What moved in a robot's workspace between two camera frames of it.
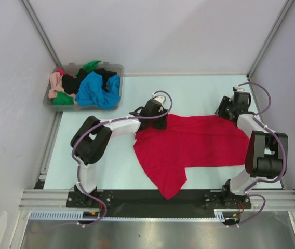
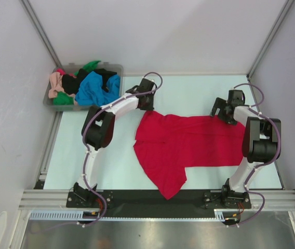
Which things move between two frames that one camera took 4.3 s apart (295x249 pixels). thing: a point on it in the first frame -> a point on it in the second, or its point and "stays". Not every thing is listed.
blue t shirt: (90, 92) stays
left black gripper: (162, 124) -> (150, 107)
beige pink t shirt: (56, 83) stays
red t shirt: (166, 144) stays
